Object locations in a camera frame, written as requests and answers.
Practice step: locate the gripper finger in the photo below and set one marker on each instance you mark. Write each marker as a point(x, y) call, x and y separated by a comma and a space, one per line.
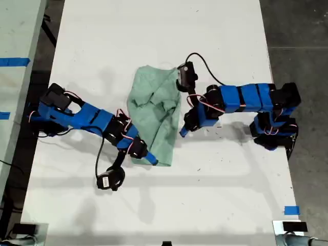
point(185, 132)
point(152, 159)

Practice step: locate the pale green T-shirt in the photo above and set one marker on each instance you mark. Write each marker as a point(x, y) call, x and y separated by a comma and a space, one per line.
point(153, 87)

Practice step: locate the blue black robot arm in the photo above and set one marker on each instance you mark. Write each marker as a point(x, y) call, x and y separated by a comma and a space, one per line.
point(246, 98)
point(84, 115)

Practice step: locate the grey metal plate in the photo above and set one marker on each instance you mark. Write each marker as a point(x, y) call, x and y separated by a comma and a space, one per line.
point(277, 228)
point(42, 235)

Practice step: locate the blue tape square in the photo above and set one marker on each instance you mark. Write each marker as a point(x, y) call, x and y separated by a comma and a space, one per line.
point(292, 210)

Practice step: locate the short blue tape strip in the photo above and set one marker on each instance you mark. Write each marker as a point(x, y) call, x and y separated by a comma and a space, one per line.
point(3, 115)

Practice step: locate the small black box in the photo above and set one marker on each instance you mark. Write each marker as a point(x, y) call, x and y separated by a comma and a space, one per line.
point(24, 228)
point(294, 226)

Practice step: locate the black table stand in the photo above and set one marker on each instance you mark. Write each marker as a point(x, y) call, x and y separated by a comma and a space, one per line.
point(50, 33)

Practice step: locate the grey metal tube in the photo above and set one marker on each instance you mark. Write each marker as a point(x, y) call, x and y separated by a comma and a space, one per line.
point(294, 241)
point(23, 241)

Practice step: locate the long blue tape strip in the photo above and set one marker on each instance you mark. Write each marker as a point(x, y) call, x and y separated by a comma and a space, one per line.
point(14, 62)

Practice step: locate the pale grey side table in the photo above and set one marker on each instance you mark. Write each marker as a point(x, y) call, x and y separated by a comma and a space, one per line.
point(15, 30)

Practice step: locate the camera black stalk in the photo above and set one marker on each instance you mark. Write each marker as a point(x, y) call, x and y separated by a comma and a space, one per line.
point(192, 94)
point(118, 159)

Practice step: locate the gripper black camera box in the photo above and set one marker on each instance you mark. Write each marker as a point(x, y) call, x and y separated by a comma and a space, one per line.
point(185, 74)
point(104, 181)

